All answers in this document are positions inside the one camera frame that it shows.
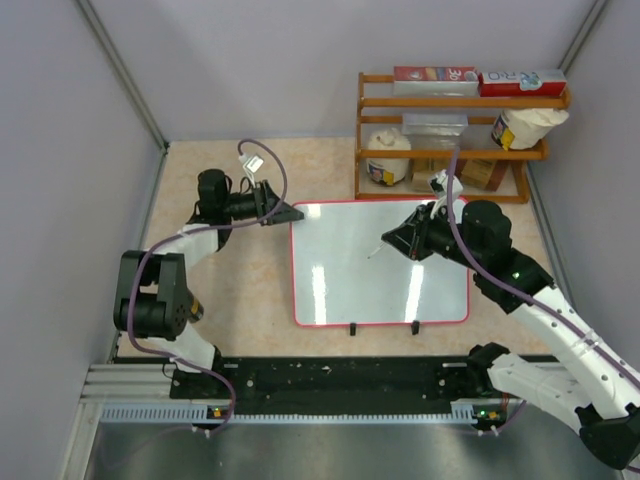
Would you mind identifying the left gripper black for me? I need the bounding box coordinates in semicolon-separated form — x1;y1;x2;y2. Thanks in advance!
221;179;303;226

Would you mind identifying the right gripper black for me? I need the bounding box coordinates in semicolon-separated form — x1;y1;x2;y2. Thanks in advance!
383;201;484;271

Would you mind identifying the whiteboard with pink frame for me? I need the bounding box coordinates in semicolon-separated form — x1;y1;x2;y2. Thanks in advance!
290;199;471;327

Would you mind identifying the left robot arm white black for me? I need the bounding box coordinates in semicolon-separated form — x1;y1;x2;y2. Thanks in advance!
113;169;305;397

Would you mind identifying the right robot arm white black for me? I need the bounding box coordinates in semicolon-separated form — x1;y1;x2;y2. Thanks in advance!
381;200;639;470

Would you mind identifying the white flour bag lower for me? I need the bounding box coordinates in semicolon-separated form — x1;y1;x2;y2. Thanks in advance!
366;127;411;187

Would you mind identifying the white flour bag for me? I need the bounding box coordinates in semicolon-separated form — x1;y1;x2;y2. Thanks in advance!
490;108;570;151
366;127;411;187

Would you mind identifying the brown cardboard box left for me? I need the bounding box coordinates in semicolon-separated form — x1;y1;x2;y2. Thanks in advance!
410;158;449;192

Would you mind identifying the brown cardboard box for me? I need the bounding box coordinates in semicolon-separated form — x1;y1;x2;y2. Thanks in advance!
457;159;508;192
410;158;449;192

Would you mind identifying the wooden shelf rack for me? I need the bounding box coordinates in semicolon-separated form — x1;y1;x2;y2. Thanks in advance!
354;73;572;204

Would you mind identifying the brown cardboard box right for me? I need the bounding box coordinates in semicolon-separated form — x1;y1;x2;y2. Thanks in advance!
457;159;508;192

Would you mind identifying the clear plastic container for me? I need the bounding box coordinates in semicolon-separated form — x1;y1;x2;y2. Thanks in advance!
401;113;469;150

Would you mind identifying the white flour bag upper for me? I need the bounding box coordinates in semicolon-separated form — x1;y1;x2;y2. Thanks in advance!
490;108;570;151

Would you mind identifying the red foil box left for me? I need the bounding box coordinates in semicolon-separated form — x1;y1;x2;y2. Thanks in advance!
392;66;479;97

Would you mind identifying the red white box right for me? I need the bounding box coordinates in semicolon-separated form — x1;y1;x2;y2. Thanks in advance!
479;69;567;97

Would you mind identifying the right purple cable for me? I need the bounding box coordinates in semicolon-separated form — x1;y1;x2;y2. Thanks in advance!
447;147;640;391

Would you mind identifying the purple cable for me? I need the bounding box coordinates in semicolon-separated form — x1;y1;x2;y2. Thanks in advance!
447;147;640;391
127;138;289;435

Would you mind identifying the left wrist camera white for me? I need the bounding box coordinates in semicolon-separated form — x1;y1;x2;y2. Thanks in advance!
239;153;264;185

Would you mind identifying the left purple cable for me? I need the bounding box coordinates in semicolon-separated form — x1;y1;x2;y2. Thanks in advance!
127;138;289;435

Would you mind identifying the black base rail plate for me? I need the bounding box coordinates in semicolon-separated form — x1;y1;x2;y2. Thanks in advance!
170;356;504;416

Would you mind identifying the aluminium frame post left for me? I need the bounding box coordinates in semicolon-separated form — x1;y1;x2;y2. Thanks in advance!
72;0;169;154

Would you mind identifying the aluminium frame post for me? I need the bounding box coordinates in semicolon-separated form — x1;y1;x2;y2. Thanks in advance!
558;0;611;75
72;0;169;154

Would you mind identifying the grey slotted cable duct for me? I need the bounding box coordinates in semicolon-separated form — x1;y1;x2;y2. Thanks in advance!
101;403;228;424

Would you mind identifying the aluminium frame post right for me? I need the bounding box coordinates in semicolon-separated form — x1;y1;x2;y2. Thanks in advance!
558;0;611;75

